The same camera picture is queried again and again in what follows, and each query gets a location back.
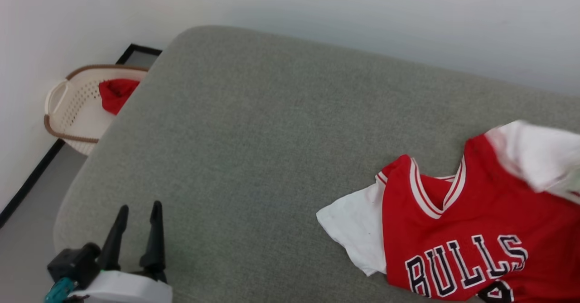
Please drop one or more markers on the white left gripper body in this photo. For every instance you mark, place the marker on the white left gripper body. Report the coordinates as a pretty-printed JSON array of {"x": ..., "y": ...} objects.
[{"x": 122, "y": 289}]

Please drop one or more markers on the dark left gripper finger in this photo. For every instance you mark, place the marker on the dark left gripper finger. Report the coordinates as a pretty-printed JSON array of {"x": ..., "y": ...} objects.
[
  {"x": 113, "y": 244},
  {"x": 155, "y": 244}
]

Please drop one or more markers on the red Bulls basketball jersey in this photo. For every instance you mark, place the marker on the red Bulls basketball jersey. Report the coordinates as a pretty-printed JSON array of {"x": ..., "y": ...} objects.
[{"x": 453, "y": 230}]

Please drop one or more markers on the black baseboard strip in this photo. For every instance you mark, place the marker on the black baseboard strip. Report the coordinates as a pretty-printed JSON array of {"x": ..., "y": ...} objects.
[{"x": 31, "y": 180}]

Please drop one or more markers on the cream perforated laundry basket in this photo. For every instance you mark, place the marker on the cream perforated laundry basket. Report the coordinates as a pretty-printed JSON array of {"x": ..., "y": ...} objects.
[{"x": 77, "y": 108}]

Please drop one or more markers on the red cloth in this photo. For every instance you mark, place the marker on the red cloth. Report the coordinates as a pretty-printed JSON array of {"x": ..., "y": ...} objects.
[{"x": 115, "y": 94}]

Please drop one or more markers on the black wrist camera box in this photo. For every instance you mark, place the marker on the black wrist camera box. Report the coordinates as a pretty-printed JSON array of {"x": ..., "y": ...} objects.
[{"x": 72, "y": 264}]

